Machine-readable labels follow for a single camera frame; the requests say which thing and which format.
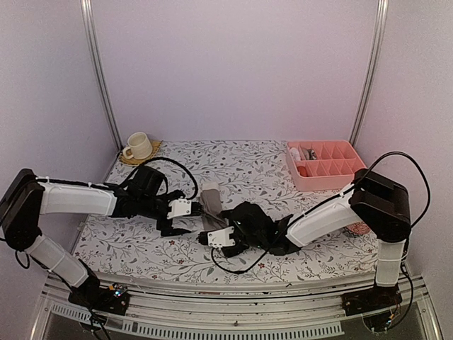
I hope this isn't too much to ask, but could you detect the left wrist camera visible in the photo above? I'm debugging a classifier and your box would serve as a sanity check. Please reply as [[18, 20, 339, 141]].
[[167, 198, 203, 220]]

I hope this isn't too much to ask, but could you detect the cream ceramic mug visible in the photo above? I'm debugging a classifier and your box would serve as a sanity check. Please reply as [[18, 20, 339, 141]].
[[122, 132, 153, 159]]

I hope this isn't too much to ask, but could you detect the white item in tray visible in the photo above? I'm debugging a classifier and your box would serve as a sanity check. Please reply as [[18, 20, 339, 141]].
[[289, 147, 302, 162]]

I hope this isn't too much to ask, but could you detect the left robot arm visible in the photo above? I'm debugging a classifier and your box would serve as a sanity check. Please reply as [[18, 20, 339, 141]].
[[1, 166, 202, 314]]

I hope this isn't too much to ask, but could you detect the left aluminium frame post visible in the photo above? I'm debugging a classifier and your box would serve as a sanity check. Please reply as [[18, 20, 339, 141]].
[[80, 0, 122, 149]]

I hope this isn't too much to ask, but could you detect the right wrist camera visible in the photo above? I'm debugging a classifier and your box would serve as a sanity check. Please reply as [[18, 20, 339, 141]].
[[197, 227, 236, 249]]

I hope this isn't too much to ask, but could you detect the red patterned bowl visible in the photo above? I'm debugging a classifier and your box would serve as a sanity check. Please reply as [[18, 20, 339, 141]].
[[345, 222, 371, 237]]

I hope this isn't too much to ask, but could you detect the floral tablecloth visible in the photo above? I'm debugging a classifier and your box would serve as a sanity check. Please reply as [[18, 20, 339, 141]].
[[74, 141, 378, 284]]

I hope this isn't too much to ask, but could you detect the aluminium frame post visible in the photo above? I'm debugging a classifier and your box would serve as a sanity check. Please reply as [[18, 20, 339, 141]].
[[80, 0, 122, 149], [349, 0, 389, 147]]

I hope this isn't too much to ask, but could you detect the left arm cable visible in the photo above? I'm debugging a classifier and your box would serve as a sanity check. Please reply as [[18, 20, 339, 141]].
[[141, 157, 199, 201]]

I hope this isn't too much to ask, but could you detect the grey boxer briefs white trim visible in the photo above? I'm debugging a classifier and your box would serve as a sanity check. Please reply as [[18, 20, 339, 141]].
[[299, 145, 319, 161]]

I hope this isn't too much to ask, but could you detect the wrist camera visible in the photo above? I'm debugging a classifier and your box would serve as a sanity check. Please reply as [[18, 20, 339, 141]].
[[167, 198, 203, 220], [197, 227, 236, 249]]

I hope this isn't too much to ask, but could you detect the pink divided organizer tray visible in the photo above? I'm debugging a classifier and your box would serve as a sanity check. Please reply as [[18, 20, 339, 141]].
[[286, 140, 366, 192]]

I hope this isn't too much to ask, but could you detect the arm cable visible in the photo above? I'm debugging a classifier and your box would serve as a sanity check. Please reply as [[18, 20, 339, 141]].
[[141, 157, 199, 201], [364, 151, 432, 234]]

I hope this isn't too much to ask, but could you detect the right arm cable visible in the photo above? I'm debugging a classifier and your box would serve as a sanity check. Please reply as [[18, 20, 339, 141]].
[[364, 151, 432, 234]]

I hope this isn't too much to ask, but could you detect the right aluminium frame post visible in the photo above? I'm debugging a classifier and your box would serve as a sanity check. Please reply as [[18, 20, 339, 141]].
[[349, 0, 389, 147]]

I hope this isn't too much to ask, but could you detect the red item in tray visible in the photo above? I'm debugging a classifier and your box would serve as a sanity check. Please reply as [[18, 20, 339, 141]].
[[297, 166, 309, 177]]

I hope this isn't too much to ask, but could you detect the woven bamboo coaster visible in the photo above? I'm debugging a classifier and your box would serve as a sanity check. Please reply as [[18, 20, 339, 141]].
[[118, 140, 164, 167]]

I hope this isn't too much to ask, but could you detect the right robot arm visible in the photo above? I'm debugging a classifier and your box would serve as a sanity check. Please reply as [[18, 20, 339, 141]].
[[208, 169, 412, 315]]

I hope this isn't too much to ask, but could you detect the taupe underwear cream waistband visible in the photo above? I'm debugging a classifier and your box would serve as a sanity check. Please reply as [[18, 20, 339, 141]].
[[200, 182, 227, 232]]

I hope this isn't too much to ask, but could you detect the front aluminium rail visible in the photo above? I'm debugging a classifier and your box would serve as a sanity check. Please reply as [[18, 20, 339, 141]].
[[30, 272, 443, 340]]

